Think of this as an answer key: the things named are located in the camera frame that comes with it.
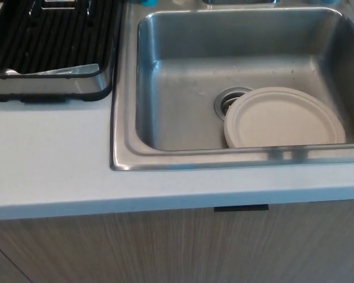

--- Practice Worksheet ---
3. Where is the black steel dish rack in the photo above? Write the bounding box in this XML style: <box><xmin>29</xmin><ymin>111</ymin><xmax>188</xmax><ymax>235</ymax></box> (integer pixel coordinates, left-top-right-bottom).
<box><xmin>0</xmin><ymin>0</ymin><xmax>122</xmax><ymax>104</ymax></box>

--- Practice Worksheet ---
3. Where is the plain wood cabinet door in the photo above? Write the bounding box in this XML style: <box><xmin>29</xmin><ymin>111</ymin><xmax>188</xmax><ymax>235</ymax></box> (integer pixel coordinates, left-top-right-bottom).
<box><xmin>0</xmin><ymin>199</ymin><xmax>354</xmax><ymax>283</ymax></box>

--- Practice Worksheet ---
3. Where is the stainless steel sink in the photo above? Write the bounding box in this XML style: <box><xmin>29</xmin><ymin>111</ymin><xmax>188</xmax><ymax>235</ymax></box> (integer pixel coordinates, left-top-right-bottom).
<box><xmin>110</xmin><ymin>0</ymin><xmax>354</xmax><ymax>172</ymax></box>

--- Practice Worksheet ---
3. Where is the chrome wire holder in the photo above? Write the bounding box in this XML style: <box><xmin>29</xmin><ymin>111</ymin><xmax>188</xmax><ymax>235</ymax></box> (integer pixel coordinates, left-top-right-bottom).
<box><xmin>29</xmin><ymin>0</ymin><xmax>97</xmax><ymax>18</ymax></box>

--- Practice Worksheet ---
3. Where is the black tab under counter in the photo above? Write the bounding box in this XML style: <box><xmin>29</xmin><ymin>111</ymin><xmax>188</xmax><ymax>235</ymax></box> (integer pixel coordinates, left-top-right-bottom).
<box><xmin>214</xmin><ymin>203</ymin><xmax>270</xmax><ymax>212</ymax></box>

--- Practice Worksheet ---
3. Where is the white paper plate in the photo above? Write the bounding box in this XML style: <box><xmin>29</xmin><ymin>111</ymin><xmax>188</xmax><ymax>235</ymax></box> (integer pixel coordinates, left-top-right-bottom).
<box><xmin>223</xmin><ymin>86</ymin><xmax>347</xmax><ymax>148</ymax></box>

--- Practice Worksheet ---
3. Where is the metal sink drain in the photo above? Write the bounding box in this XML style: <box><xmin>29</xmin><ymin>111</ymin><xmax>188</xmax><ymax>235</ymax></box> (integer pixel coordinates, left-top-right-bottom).
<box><xmin>214</xmin><ymin>87</ymin><xmax>254</xmax><ymax>121</ymax></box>

